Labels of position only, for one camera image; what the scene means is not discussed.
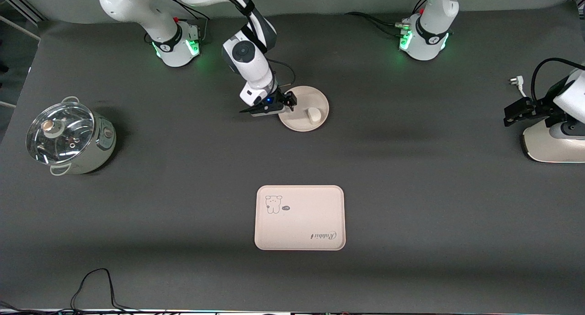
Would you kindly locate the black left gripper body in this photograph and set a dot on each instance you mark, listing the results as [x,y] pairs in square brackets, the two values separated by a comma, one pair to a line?
[540,107]

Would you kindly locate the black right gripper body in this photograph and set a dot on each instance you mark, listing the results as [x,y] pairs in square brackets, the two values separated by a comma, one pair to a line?
[279,99]

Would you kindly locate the round cream plate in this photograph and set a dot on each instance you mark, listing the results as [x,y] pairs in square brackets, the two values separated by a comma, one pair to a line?
[299,123]

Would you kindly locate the white steamed bun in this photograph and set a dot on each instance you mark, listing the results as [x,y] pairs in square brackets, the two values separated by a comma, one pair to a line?
[313,114]

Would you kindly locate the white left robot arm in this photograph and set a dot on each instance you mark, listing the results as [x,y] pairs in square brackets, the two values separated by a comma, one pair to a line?
[429,36]

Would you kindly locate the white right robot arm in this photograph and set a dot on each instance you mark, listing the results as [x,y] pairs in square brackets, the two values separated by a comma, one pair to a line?
[247,54]

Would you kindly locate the cream rabbit print tray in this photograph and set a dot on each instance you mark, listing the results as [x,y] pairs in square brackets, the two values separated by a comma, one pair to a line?
[299,223]

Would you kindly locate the cream toaster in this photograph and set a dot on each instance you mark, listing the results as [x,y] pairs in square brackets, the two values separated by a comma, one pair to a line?
[548,148]

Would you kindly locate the dark grey table cloth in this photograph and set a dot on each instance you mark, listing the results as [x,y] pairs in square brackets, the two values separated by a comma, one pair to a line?
[183,214]

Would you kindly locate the cream electric cooking pot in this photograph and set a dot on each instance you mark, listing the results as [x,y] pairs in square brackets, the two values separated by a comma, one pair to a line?
[103,141]

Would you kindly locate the glass pot lid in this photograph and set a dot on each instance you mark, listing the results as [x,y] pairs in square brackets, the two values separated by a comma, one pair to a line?
[59,132]

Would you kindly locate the aluminium frame rail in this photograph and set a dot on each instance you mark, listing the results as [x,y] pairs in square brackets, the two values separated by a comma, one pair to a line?
[580,3]
[25,6]

